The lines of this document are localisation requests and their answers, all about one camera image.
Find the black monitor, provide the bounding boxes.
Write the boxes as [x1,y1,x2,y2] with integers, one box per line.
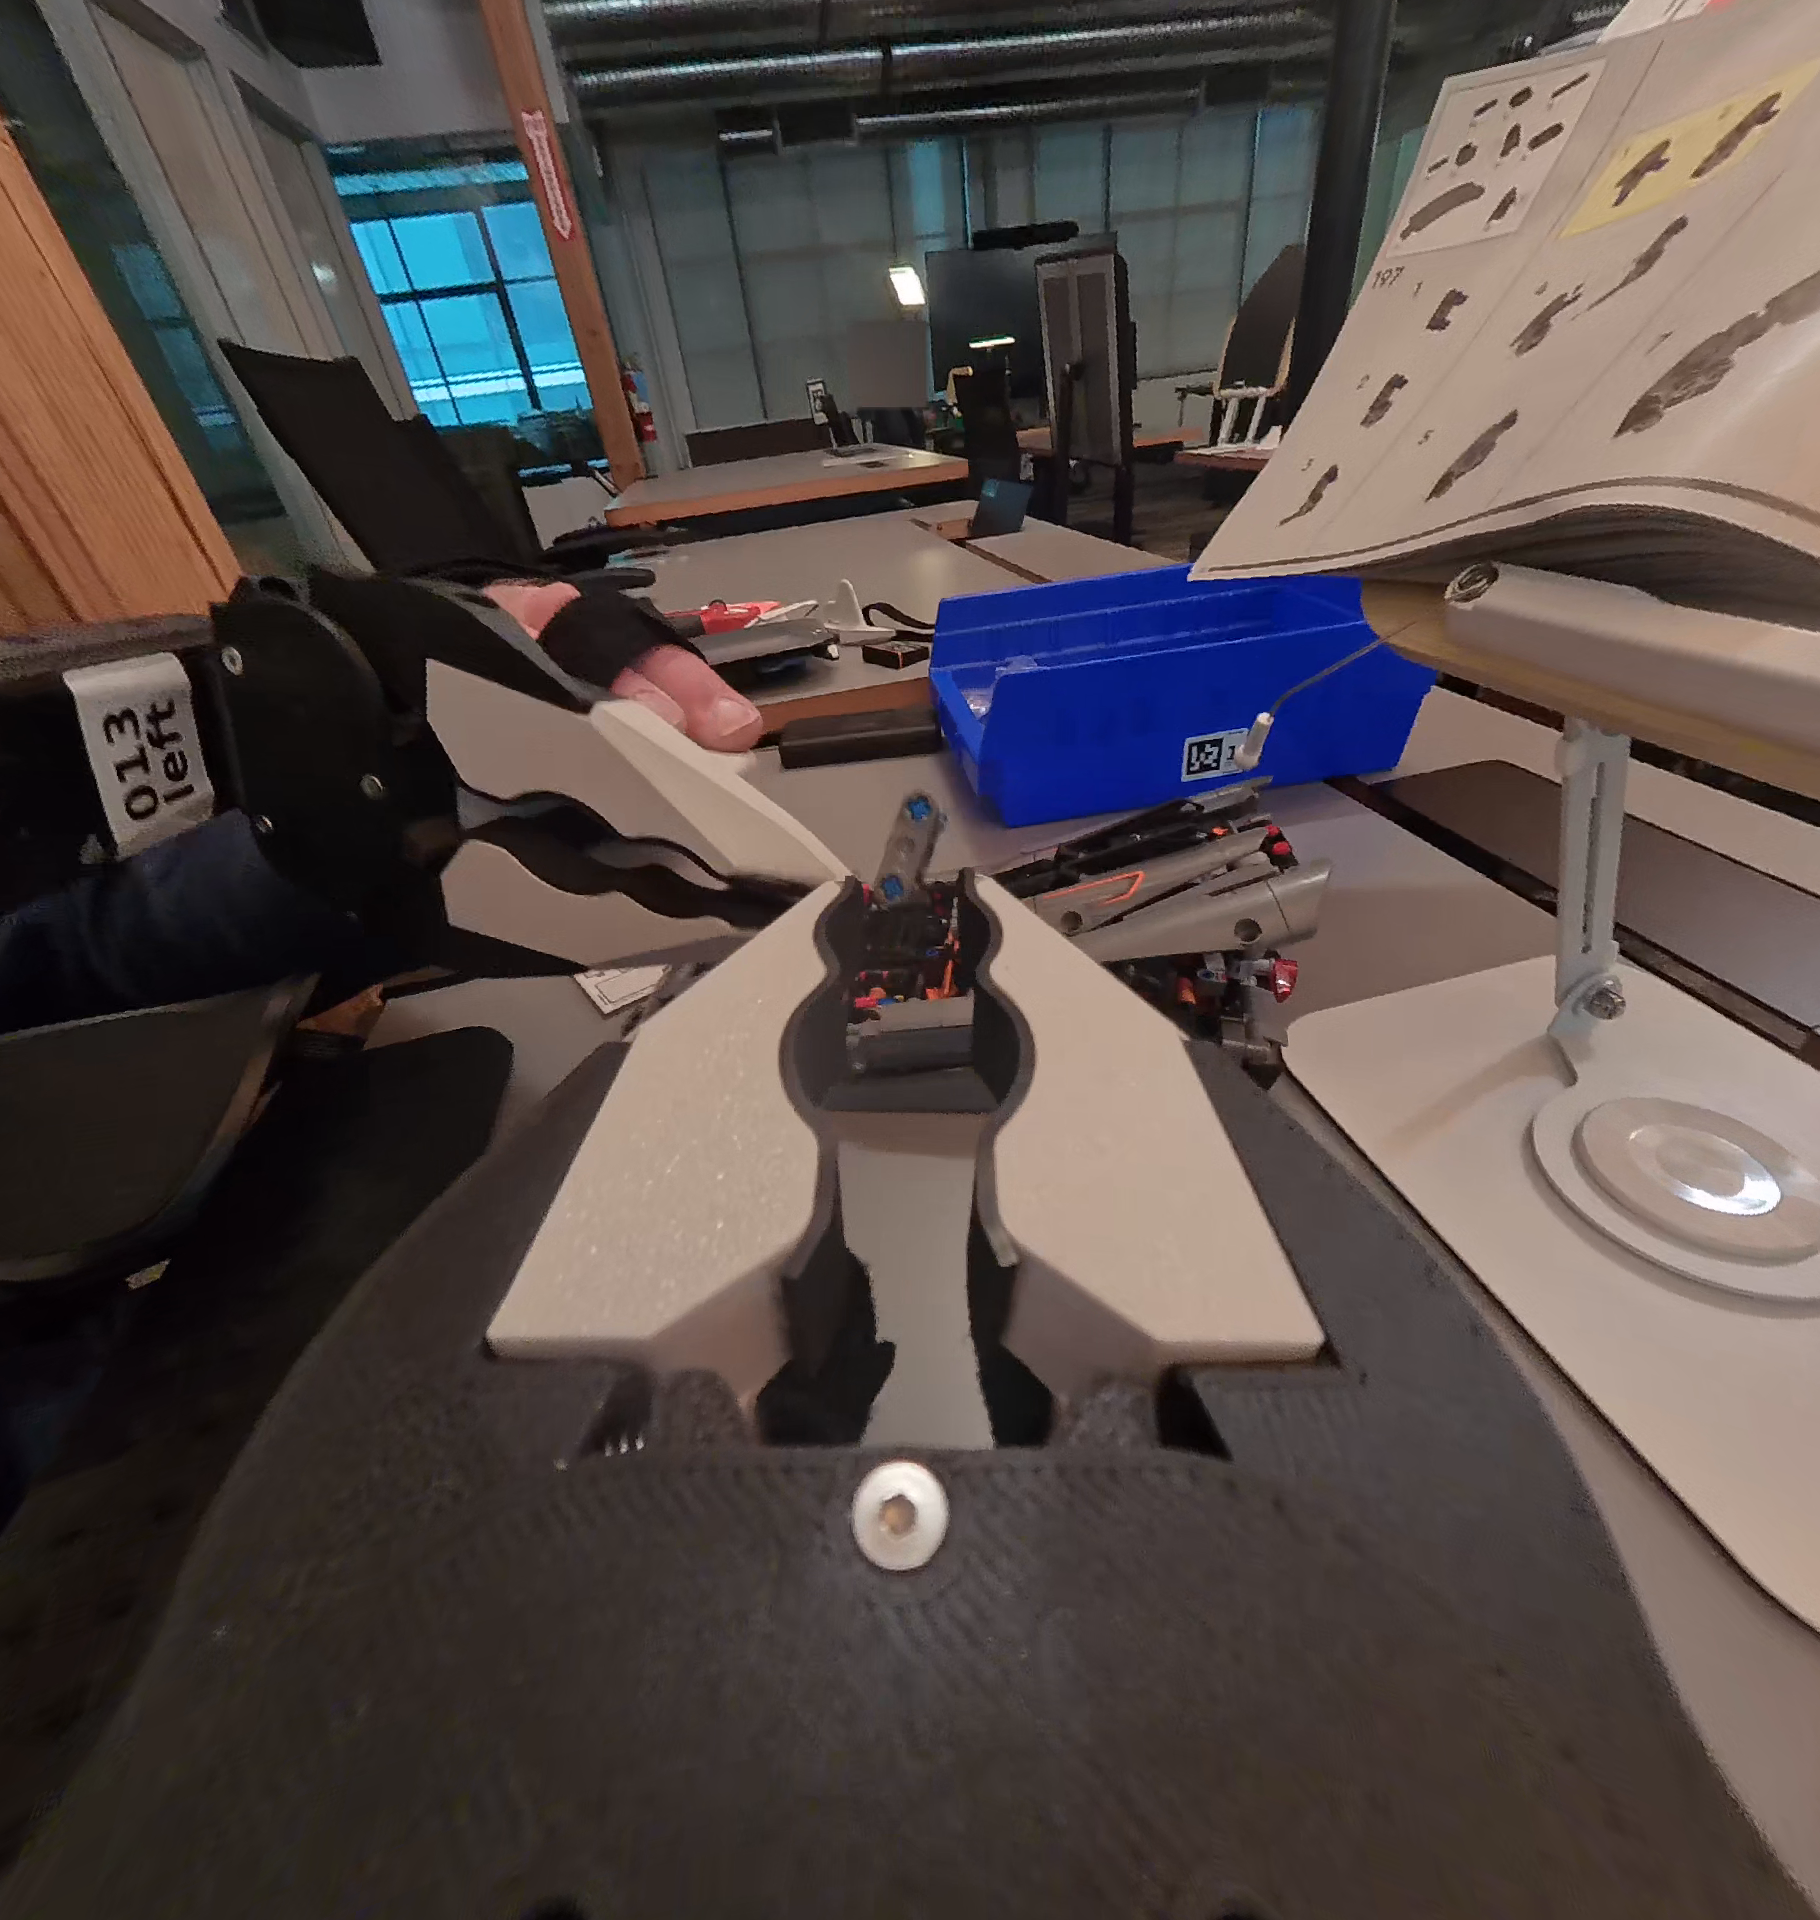
[923,240,1054,396]

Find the black chair armrest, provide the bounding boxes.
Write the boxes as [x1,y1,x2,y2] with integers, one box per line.
[0,974,320,1285]

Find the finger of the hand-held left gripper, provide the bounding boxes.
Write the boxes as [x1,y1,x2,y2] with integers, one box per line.
[435,822,795,978]
[422,657,852,895]

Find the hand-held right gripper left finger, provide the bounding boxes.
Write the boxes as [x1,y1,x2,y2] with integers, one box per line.
[483,876,898,1450]

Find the tall grey cabinet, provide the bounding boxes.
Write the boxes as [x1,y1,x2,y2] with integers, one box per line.
[1032,247,1139,471]

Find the black beam with blue pins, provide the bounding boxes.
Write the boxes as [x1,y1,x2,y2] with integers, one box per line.
[871,794,952,907]

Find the white book stand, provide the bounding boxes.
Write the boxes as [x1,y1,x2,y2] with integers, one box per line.
[1276,562,1820,1661]

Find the wooden pillar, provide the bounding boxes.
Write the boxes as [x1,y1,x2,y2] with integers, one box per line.
[0,30,238,640]

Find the blue storage bin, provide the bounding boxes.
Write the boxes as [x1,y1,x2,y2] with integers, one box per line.
[928,566,1437,830]

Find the lego instruction booklet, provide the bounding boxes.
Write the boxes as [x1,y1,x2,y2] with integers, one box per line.
[1192,0,1820,633]

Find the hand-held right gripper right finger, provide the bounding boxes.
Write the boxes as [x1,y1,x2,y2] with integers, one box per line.
[962,870,1328,1450]

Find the wooden background desk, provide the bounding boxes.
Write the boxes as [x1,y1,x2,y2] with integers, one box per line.
[604,443,971,530]

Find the black perforated mat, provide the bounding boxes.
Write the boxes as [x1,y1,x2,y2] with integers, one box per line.
[0,1026,513,1652]

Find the person's left hand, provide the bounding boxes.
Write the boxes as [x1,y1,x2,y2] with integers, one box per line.
[483,576,770,757]

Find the white toy airplane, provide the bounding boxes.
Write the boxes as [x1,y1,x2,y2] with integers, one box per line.
[790,576,886,662]

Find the page holder cord white tip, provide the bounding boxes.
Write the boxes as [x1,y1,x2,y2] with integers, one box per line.
[1241,623,1413,775]

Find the grey lego car model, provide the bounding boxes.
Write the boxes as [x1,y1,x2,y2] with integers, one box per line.
[842,787,1332,1083]

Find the lego sticker sheet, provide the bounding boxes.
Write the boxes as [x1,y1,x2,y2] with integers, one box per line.
[572,960,702,1026]

